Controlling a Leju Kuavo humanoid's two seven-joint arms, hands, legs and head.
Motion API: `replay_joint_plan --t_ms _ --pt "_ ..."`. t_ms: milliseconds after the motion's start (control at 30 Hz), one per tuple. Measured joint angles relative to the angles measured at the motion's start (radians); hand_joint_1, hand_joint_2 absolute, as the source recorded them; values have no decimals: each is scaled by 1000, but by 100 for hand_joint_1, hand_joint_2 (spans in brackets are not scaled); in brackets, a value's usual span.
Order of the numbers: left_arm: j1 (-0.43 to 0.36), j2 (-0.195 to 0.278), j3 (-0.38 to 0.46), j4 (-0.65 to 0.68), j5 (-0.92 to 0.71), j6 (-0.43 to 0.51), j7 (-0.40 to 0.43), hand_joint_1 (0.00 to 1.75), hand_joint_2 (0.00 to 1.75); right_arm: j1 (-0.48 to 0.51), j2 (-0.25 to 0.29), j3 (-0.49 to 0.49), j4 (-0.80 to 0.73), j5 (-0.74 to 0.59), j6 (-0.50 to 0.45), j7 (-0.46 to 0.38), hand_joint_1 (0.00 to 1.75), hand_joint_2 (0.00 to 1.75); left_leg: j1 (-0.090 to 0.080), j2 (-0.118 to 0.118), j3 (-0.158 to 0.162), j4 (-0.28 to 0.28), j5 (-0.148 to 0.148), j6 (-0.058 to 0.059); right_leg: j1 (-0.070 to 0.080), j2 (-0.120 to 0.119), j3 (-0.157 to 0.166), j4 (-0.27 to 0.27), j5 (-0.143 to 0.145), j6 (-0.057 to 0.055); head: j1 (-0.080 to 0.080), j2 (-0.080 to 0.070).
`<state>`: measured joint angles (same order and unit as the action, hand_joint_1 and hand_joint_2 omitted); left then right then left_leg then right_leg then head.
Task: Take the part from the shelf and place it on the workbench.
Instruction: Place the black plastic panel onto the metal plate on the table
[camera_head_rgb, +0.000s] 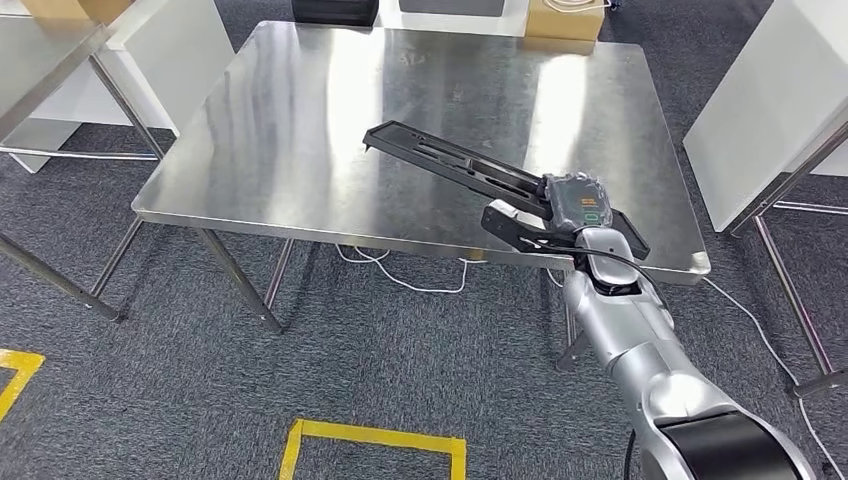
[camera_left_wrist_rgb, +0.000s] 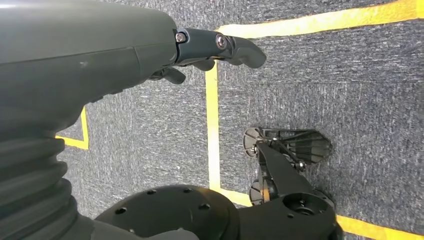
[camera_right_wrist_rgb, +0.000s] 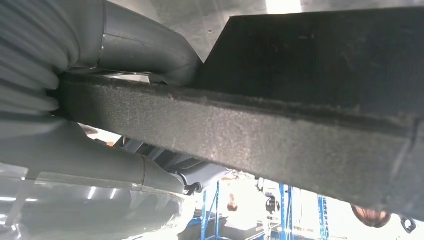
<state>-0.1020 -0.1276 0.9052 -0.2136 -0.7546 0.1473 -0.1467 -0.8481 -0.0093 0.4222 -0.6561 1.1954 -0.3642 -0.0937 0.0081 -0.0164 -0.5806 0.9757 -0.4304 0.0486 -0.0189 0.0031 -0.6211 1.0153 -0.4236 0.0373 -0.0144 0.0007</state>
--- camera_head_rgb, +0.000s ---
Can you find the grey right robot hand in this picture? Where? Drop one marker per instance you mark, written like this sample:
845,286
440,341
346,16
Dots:
580,202

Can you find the black plastic panel part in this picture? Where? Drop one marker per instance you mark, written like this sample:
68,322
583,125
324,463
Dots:
387,136

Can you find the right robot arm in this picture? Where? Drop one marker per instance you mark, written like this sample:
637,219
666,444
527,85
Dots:
649,358

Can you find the steel workbench table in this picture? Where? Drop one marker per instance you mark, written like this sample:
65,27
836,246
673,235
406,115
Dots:
298,132

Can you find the cardboard box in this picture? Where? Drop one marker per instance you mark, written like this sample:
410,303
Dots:
563,26
60,8

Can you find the white panel box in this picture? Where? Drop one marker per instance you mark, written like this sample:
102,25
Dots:
179,53
762,112

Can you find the dark grey flat case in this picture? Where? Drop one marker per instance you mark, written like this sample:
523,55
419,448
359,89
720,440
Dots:
450,6

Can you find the yellow floor tape square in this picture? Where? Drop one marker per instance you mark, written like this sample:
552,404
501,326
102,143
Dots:
371,434

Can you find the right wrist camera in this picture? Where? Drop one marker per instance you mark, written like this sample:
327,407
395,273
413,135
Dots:
503,225

